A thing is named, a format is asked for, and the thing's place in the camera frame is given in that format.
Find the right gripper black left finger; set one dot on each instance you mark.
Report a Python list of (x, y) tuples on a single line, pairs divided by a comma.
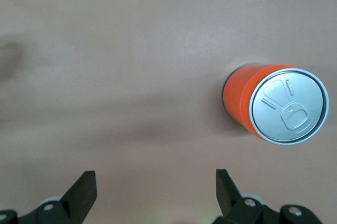
[(65, 208)]

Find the orange can with silver lid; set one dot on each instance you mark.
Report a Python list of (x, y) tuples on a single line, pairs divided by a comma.
[(287, 105)]

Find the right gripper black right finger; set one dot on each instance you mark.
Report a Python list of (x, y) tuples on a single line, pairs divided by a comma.
[(241, 212)]

